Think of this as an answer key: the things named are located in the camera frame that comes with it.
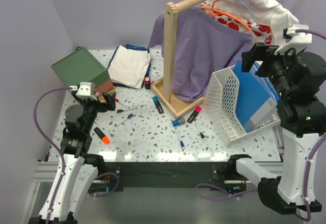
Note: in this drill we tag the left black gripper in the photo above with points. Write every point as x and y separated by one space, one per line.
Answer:
101 103

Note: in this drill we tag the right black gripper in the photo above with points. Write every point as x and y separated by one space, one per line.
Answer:
257 52

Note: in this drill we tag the green drawer box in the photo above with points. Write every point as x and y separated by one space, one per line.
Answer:
80 66

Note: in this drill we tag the orange cap highlighter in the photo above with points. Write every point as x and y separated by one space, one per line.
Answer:
102 136

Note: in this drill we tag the red black stamp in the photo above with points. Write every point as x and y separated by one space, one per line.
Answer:
147 83

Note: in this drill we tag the blue cap highlighter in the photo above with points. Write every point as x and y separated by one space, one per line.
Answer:
158 104

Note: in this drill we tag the pink cap highlighter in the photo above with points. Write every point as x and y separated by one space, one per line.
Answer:
194 114

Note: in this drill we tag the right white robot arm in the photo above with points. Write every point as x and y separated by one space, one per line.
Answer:
296 77

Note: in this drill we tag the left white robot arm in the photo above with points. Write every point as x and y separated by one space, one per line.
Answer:
77 168

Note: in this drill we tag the yellow drawer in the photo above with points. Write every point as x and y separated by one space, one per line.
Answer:
112 91

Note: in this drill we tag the red cap whiteboard pen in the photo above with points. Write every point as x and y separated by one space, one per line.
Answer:
121 103

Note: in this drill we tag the black cap whiteboard pen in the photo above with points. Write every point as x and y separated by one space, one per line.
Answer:
125 110

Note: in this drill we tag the red floral white garment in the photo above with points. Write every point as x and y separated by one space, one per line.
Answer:
262 32

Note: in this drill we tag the blue cap whiteboard pen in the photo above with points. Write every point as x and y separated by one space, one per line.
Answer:
123 121

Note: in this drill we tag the blue folder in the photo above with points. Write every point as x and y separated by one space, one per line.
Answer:
255 102

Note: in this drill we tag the folded white cloth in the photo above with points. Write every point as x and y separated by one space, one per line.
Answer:
130 67

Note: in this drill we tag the white shirt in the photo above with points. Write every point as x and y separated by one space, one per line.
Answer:
267 12

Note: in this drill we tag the purple t-shirt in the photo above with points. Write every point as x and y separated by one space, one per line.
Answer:
203 46

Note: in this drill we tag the wooden clothes rack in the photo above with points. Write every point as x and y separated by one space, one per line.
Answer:
163 87

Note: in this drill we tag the orange hanger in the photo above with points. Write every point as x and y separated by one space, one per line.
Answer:
212 11

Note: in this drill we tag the white perforated file holder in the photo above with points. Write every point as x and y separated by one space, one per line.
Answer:
220 104

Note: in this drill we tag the blue grey cylinder cap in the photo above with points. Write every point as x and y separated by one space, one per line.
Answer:
178 122

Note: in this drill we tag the blue pen near front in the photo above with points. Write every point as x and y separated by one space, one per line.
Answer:
179 138

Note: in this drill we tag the black pen near holder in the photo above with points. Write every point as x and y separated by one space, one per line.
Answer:
199 130

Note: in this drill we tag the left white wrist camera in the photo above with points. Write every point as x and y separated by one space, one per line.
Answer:
85 90

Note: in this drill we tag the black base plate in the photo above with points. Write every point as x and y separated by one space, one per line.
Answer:
174 175

